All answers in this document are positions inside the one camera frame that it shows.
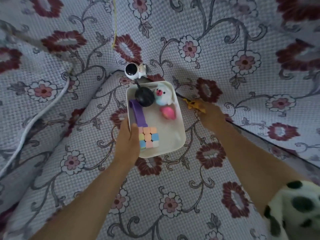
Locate floral patterned fabric cover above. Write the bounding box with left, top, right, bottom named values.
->
left=0, top=0, right=320, bottom=240

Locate white astronaut toy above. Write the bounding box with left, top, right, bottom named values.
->
left=124, top=62, right=148, bottom=80

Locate white cable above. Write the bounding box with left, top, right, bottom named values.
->
left=0, top=69, right=73, bottom=178

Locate white plastic tray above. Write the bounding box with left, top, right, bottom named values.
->
left=126, top=80, right=187, bottom=159

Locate pink egg-shaped toy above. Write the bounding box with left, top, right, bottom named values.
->
left=160, top=105, right=177, bottom=121

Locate white plush seal toy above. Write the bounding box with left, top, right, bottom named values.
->
left=153, top=83, right=176, bottom=106

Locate person's left forearm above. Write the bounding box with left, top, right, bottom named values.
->
left=29, top=157, right=137, bottom=240

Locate white black-spotted plush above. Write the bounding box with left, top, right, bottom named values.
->
left=263, top=180, right=320, bottom=240

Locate small yellow toy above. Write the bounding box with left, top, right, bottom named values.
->
left=176, top=92, right=206, bottom=114

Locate person's left hand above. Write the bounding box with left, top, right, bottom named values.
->
left=113, top=117, right=141, bottom=168

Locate black ball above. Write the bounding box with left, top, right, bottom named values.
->
left=134, top=83, right=156, bottom=108

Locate person's right forearm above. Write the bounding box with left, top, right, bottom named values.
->
left=214, top=122, right=308, bottom=216

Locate person's right hand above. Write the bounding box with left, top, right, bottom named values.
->
left=197, top=101, right=230, bottom=134

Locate pastel puzzle cube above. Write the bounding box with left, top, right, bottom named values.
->
left=138, top=126, right=160, bottom=150

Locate purple plastic toy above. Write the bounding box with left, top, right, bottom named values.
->
left=129, top=99, right=149, bottom=128

